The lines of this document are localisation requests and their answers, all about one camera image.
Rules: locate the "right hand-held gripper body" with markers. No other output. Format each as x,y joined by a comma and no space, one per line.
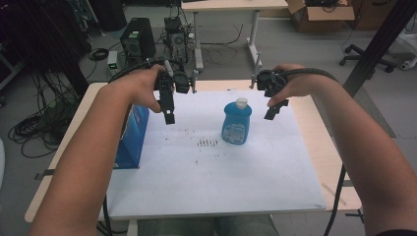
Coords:
268,82

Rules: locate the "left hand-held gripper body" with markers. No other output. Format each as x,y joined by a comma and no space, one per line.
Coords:
180,82

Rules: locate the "blue bottle with white cap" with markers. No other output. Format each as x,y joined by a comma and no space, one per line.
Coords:
236,124

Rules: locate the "blue cardboard box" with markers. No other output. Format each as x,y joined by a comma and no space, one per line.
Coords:
134,137

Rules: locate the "person's left hand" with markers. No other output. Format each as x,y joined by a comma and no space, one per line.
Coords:
137,87

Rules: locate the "person's right hand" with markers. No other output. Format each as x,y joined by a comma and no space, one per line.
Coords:
301,83

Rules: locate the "light wooden table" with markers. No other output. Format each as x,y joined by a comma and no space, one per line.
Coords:
324,144

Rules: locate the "black computer tower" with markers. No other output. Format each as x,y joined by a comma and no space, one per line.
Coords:
137,37

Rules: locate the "small white device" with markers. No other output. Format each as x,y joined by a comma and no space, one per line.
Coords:
112,62

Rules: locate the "brown cardboard box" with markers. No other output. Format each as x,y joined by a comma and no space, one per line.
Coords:
323,16

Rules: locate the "white board mat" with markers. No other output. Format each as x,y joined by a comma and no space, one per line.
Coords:
213,177

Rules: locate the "white-legged wooden table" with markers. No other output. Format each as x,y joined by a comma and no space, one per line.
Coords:
229,4

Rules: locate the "black office chair base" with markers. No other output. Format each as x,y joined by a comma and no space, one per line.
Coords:
357,55

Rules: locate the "black metal stand pole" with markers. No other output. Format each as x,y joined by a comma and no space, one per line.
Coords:
377,46

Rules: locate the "grey tape strip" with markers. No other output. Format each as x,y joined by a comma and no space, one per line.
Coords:
44,173

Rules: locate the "dark curtain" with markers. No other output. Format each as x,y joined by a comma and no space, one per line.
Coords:
39,36

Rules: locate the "open-frame computer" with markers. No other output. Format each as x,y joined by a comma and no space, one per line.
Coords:
176,39

